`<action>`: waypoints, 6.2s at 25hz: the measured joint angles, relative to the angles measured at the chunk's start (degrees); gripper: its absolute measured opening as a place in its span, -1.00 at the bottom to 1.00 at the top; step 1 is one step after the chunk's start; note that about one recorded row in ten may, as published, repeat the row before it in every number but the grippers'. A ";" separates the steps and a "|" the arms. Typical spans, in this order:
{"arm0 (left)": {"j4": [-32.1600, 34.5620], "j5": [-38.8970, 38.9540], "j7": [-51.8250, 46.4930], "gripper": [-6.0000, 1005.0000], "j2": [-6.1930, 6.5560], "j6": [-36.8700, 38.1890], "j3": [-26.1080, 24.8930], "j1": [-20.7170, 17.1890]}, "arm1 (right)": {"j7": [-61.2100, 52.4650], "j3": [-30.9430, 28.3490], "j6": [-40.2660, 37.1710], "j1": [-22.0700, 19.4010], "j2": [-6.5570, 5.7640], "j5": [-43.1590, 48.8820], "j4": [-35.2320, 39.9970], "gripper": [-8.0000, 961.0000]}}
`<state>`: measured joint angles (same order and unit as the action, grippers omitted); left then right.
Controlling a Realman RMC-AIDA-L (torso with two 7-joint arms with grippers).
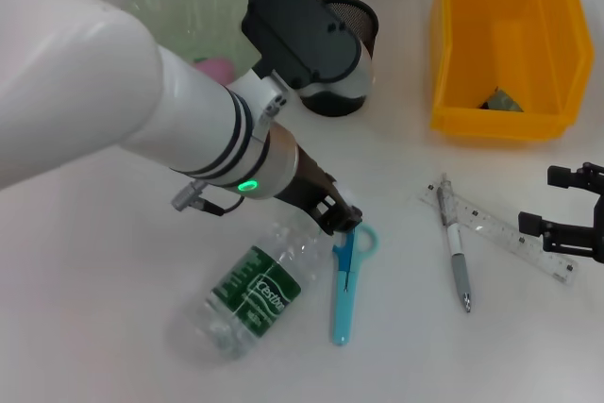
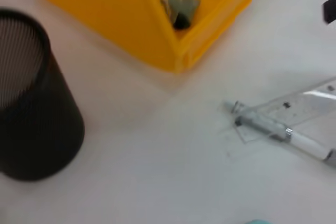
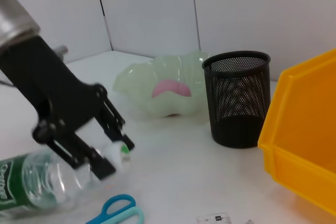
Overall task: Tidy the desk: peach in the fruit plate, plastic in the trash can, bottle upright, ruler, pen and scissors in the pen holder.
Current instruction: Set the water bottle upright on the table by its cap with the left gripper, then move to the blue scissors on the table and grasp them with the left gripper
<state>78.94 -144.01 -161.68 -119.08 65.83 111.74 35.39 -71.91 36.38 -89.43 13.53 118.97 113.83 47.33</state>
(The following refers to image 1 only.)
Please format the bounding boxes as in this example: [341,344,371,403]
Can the pink plush peach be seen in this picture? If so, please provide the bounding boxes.
[194,57,236,86]

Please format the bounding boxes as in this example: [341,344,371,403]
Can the black mesh pen holder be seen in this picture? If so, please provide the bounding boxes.
[301,0,380,118]

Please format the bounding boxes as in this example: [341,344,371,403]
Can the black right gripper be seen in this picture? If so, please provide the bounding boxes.
[516,162,604,263]

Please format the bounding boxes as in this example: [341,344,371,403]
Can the grey white ballpoint pen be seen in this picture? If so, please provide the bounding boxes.
[435,173,475,315]

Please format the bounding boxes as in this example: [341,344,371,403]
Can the transparent plastic ruler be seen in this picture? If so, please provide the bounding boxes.
[420,180,579,288]

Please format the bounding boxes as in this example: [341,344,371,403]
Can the translucent green ruffled bowl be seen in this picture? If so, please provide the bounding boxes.
[119,0,259,89]

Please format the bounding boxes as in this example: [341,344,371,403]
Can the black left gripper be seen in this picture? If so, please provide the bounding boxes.
[279,147,365,237]

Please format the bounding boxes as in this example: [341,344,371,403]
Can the left wrist cable with plug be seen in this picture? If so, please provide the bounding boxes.
[170,179,247,218]

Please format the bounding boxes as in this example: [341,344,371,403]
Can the yellow plastic bin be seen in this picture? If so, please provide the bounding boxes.
[428,0,596,143]

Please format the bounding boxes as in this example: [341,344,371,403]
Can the light blue scissors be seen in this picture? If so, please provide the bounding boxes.
[329,224,380,347]

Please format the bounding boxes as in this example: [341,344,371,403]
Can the clear green-label water bottle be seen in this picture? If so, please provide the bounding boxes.
[185,185,356,362]

